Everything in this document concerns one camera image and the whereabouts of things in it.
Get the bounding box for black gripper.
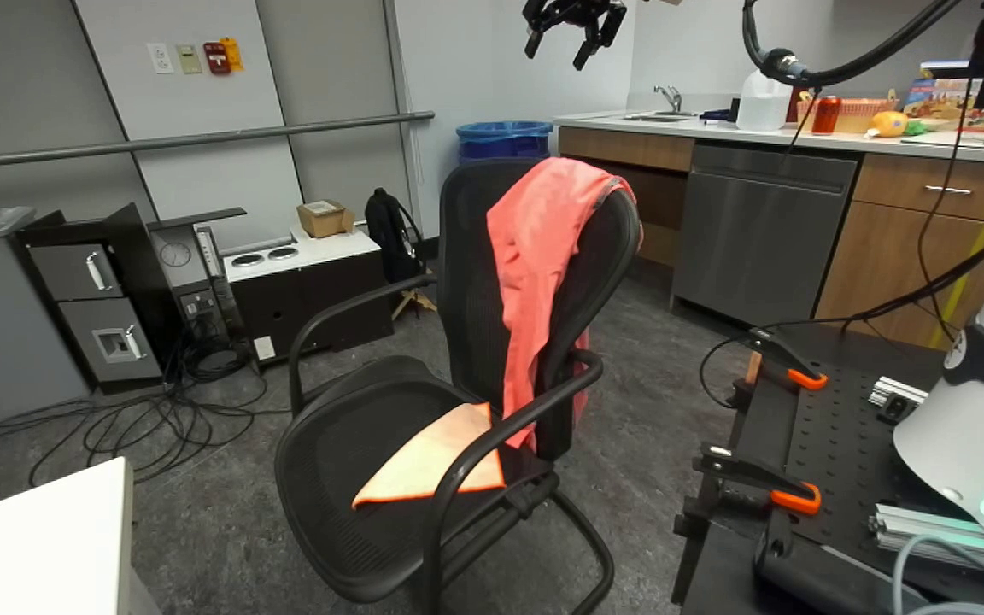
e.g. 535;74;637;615
519;0;631;74

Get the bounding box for coral pink shirt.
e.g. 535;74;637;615
480;155;637;453

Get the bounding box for black mesh office chair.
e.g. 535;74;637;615
271;156;644;615

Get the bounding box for chrome sink faucet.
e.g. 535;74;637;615
648;82;688;120

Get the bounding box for blue recycling bin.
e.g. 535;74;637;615
454;120;555;166

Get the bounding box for white kitchen countertop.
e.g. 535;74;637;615
552;105;984;166

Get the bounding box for white plastic jug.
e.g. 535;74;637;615
735;70;798;130

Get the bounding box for black backpack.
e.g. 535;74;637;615
361;183;435;288

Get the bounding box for red bottle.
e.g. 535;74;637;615
808;92;844;137

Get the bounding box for stainless steel dishwasher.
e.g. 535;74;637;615
674;141;864;336

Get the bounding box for small cardboard box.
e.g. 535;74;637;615
292;198;355;239

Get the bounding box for wooden crate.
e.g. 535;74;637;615
796;96;898;137

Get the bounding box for orange fruit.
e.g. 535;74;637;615
867;105;912;145

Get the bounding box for red fire alarm pull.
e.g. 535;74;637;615
202;34;246;79

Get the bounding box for white topped low bench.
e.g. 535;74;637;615
217;227;398;369

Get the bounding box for wooden kitchen cabinet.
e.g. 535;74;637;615
555;120;984;355

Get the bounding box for short aluminium extrusion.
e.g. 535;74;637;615
864;374;930;424

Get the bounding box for black perforated robot table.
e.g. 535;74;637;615
727;320;984;615

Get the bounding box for long aluminium extrusion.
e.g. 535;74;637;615
867;500;984;573

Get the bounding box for white table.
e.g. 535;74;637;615
0;453;161;615

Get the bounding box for thick black wrist cable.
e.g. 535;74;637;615
736;0;962;92

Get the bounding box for cream wall plate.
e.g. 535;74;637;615
175;42;208;79

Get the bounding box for orange handled bar clamp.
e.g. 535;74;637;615
725;325;834;421
669;442;828;607

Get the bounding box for grey wall rail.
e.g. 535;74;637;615
0;111;438;173

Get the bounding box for black table cable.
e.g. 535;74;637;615
692;191;984;413

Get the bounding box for black floor cables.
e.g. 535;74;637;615
0;361;291;487

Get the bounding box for grey hose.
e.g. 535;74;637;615
889;531;984;615

